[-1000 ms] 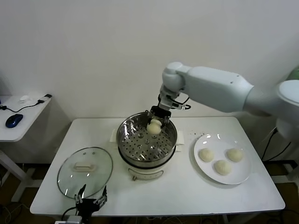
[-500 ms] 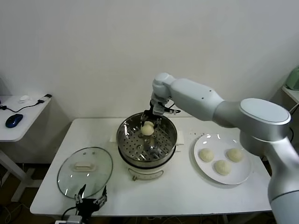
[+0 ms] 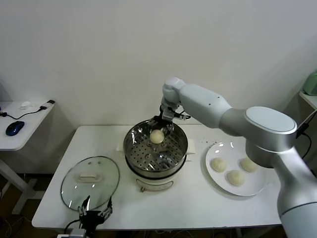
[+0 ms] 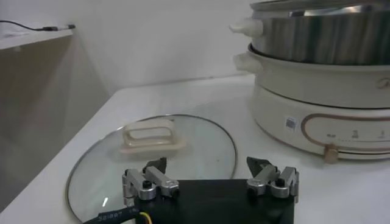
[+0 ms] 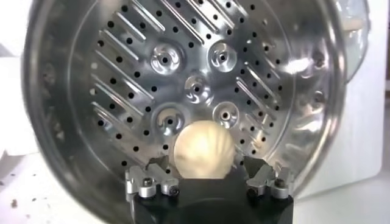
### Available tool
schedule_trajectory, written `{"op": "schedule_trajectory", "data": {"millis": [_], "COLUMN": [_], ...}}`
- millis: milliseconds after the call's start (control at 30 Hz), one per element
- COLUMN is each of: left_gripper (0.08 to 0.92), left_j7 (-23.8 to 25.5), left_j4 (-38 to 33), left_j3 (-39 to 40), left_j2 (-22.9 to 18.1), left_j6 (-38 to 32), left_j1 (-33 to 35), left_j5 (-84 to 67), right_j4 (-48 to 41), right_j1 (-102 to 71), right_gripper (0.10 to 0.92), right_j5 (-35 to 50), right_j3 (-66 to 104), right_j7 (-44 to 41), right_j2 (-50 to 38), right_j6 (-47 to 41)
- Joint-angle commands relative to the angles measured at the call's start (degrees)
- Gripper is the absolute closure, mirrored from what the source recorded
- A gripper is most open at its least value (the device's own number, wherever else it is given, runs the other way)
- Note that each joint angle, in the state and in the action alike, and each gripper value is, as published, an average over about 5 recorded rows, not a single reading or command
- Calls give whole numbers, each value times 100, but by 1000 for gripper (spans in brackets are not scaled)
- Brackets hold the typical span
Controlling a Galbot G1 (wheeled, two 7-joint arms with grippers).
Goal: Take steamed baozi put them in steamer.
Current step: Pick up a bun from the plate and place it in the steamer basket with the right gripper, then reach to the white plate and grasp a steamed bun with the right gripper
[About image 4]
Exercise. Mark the cream electric cooker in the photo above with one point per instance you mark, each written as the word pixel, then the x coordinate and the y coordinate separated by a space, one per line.
pixel 320 88

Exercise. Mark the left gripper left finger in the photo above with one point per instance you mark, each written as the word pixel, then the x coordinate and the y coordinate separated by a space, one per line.
pixel 143 185

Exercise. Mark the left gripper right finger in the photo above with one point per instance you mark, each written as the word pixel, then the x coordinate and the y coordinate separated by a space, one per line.
pixel 274 182

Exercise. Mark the white side desk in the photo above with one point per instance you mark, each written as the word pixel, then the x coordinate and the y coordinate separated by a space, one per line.
pixel 30 38

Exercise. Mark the round glass lid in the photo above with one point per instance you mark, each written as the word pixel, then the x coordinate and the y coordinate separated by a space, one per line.
pixel 198 146

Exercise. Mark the stainless steel steamer basket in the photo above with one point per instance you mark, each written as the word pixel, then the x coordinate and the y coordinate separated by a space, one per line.
pixel 320 39

